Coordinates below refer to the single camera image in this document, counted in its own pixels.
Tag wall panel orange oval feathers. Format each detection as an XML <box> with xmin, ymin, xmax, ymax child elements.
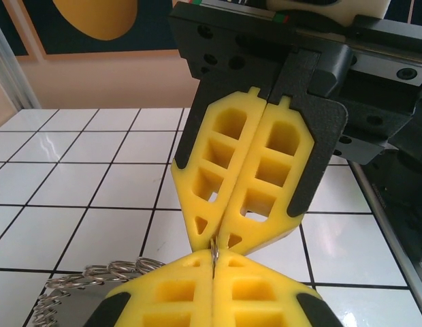
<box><xmin>12</xmin><ymin>0</ymin><xmax>186</xmax><ymax>63</ymax></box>

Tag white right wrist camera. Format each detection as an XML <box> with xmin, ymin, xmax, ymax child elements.
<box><xmin>265</xmin><ymin>0</ymin><xmax>393</xmax><ymax>27</ymax></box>

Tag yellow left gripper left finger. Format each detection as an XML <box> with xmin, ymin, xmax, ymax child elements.
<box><xmin>84</xmin><ymin>249</ymin><xmax>216</xmax><ymax>327</ymax></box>

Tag round metal keyring disc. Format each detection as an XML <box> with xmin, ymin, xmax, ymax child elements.
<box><xmin>31</xmin><ymin>257</ymin><xmax>171</xmax><ymax>327</ymax></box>

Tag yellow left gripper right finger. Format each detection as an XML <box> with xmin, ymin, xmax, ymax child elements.
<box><xmin>212</xmin><ymin>250</ymin><xmax>345</xmax><ymax>327</ymax></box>

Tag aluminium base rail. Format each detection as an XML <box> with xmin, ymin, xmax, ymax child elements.
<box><xmin>348</xmin><ymin>159</ymin><xmax>422</xmax><ymax>327</ymax></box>

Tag aluminium corner post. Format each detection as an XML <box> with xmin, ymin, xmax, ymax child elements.
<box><xmin>0</xmin><ymin>20</ymin><xmax>41</xmax><ymax>110</ymax></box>

